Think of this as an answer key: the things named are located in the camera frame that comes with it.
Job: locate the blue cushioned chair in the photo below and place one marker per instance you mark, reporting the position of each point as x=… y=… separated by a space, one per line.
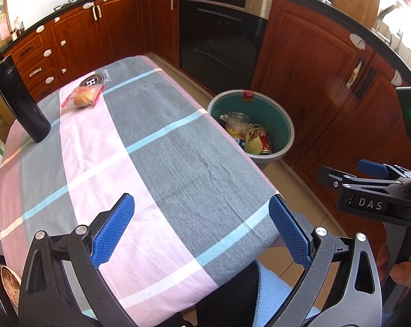
x=277 y=296

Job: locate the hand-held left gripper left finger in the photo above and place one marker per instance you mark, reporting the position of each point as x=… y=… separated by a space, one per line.
x=113 y=231

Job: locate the built-in black oven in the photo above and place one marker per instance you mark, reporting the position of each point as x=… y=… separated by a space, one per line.
x=219 y=41

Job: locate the wooden cutting board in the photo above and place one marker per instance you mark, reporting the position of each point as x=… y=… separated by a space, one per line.
x=358 y=0

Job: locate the wooden bowl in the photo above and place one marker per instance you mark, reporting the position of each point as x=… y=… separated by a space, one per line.
x=9 y=286

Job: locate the person's right hand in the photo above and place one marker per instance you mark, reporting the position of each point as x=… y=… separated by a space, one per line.
x=406 y=272

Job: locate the grey teal bin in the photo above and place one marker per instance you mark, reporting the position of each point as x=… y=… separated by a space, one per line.
x=277 y=115

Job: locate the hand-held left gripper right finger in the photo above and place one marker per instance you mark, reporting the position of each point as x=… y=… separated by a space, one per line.
x=290 y=231

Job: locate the plaid tablecloth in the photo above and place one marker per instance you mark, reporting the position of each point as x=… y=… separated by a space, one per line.
x=164 y=163

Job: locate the red soda can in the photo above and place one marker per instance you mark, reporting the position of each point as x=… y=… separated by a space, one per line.
x=265 y=143

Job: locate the clear plastic cup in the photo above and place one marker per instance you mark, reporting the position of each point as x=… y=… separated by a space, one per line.
x=236 y=122

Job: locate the wooden kitchen cabinets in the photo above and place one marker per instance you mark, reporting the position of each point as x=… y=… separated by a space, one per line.
x=311 y=58

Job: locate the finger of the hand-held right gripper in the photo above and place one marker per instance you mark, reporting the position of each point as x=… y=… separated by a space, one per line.
x=335 y=177
x=370 y=167

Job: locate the bread packet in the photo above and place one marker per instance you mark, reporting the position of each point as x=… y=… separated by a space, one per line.
x=82 y=97

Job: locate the black thermos bottle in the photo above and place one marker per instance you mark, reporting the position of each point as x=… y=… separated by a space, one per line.
x=21 y=102

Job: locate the metal faucet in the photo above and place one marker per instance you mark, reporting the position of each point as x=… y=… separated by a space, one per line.
x=384 y=15

